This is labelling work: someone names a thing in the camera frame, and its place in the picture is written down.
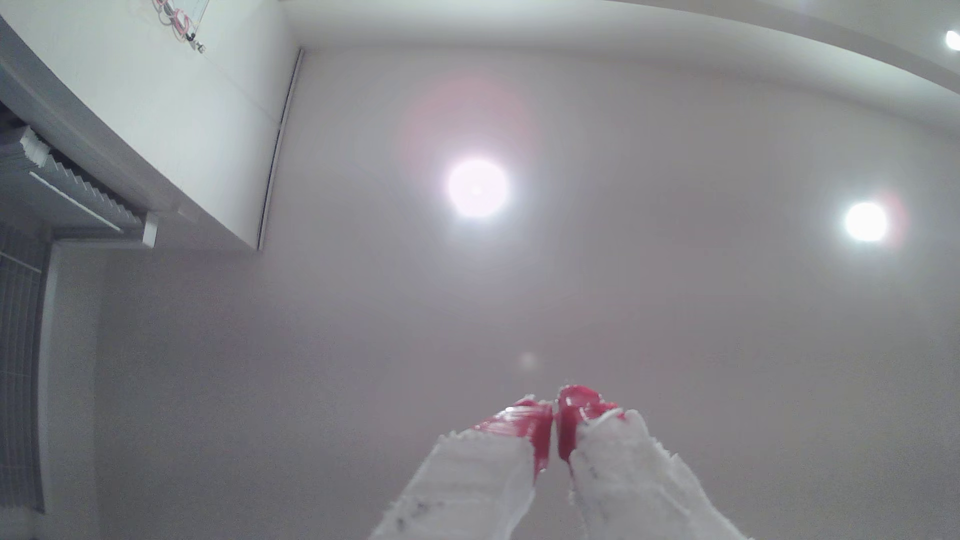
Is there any grey window screen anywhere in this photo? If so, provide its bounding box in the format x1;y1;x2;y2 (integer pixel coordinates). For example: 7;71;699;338
0;225;52;511

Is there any red white wire bundle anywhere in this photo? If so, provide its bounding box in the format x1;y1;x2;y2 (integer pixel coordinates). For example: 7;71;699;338
152;0;210;55

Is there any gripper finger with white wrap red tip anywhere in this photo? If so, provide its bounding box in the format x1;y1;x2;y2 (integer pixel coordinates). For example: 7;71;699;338
367;396;555;540
556;384;751;540

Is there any white venetian window blind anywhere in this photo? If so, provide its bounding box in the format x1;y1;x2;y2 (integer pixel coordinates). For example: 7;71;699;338
0;124;160;249

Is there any round ceiling light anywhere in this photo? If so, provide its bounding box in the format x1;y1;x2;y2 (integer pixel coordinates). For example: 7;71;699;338
446;157;511;220
843;200;891;243

